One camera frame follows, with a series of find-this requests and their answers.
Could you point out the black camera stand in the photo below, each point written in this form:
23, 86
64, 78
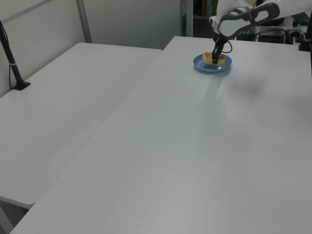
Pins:
306, 42

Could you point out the dark grey column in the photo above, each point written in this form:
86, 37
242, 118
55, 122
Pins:
187, 17

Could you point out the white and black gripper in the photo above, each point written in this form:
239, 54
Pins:
218, 39

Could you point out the orange glazed bread loaf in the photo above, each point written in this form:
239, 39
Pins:
207, 57

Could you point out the black pole with clamp base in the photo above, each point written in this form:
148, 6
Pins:
12, 65

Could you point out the black equipment box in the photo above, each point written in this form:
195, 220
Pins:
271, 36

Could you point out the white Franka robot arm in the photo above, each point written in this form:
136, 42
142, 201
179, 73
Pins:
234, 22

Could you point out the grey metal frame post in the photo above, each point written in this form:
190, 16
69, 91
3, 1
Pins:
84, 22

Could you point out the blue round plate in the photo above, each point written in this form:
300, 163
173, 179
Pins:
203, 67

